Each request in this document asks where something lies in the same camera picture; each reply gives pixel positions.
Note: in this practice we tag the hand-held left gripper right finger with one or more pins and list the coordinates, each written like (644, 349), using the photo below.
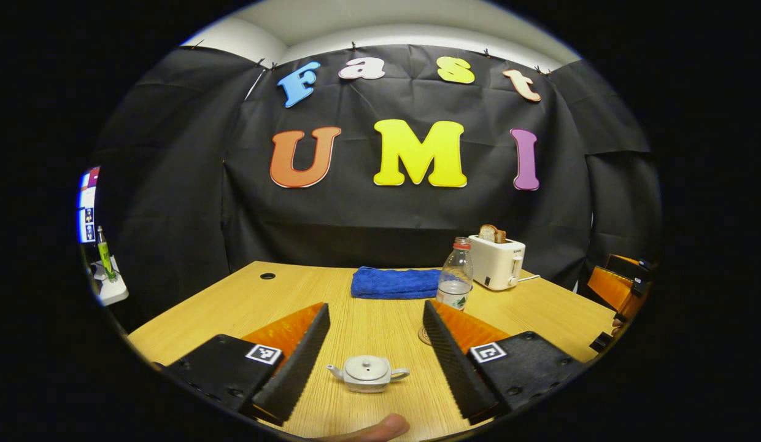
(451, 362)

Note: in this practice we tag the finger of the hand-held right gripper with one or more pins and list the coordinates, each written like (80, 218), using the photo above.
(614, 285)

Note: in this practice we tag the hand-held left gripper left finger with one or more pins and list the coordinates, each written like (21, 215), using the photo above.
(301, 362)

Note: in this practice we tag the round brown coaster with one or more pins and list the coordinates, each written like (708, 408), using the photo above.
(424, 336)

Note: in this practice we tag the white ceramic teacup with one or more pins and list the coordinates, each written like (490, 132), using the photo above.
(368, 380)

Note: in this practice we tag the clear plastic water bottle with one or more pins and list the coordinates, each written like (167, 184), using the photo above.
(455, 282)

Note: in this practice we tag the green drink bottle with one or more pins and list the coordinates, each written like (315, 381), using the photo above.
(105, 255)

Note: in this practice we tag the blue folded towel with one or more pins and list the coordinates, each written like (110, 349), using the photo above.
(393, 282)

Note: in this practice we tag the white toaster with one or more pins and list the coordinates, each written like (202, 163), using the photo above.
(494, 261)

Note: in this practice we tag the brown bread slice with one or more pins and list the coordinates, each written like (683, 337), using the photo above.
(491, 233)

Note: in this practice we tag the white side table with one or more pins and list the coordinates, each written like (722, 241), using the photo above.
(113, 291)

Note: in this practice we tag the computer monitor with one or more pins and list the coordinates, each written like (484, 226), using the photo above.
(88, 209)

